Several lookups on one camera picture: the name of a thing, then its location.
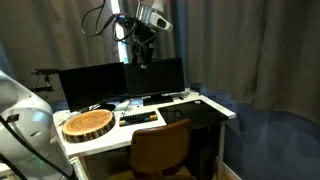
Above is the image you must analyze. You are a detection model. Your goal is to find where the grey curtain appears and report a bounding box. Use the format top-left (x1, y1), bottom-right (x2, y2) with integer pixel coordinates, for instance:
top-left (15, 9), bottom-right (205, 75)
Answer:
top-left (173, 0), bottom-right (320, 125)
top-left (0, 0), bottom-right (121, 101)
top-left (127, 0), bottom-right (175, 64)

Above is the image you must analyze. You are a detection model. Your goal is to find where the black mouse pad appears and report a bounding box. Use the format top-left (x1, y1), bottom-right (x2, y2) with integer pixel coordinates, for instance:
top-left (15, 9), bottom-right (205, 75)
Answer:
top-left (157, 99), bottom-right (230, 129)

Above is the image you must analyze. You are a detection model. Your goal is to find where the white desk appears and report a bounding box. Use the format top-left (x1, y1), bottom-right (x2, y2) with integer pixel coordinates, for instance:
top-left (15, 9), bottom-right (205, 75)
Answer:
top-left (52, 88), bottom-right (237, 180)

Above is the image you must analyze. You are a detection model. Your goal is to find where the black wrist cable bundle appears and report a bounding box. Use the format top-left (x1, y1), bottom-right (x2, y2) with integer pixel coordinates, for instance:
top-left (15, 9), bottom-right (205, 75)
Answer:
top-left (80, 0), bottom-right (158, 46)

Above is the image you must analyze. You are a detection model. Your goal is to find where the black monitor with rectangular base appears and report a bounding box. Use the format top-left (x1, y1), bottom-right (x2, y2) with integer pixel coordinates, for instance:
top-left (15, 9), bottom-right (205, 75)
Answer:
top-left (123, 57), bottom-right (186, 107)

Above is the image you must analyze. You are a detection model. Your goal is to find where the black monitor with round base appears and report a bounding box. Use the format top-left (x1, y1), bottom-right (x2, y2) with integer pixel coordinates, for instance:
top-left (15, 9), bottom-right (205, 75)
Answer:
top-left (58, 62), bottom-right (128, 113)

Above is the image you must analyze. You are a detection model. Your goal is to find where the black keyboard cable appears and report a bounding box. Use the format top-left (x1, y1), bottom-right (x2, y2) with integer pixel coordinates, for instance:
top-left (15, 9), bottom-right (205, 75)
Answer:
top-left (119, 99), bottom-right (133, 118)

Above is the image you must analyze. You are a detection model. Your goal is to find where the black stereo camera on stand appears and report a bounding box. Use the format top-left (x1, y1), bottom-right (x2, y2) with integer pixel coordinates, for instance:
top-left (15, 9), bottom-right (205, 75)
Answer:
top-left (30, 68), bottom-right (62, 94)

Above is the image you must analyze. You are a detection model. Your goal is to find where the black keyboard with coloured keys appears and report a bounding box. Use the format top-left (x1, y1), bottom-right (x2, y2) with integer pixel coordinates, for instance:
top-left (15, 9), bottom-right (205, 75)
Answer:
top-left (118, 110), bottom-right (159, 128)

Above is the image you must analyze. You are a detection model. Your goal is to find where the round wood slab with bark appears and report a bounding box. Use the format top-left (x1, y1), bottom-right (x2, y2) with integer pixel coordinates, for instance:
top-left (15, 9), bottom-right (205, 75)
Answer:
top-left (61, 108), bottom-right (117, 144)

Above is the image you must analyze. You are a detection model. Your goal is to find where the brown chair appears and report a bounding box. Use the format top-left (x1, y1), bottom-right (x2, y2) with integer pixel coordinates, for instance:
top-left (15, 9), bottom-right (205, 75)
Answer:
top-left (129, 118), bottom-right (194, 180)

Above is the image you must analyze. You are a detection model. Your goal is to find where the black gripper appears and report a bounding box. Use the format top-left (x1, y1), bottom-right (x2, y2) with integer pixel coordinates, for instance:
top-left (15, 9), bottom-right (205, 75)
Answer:
top-left (131, 23), bottom-right (156, 72)

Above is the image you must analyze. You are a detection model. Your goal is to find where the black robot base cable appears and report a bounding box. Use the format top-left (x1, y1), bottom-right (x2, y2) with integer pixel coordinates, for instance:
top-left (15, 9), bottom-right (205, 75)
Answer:
top-left (0, 114), bottom-right (72, 180)

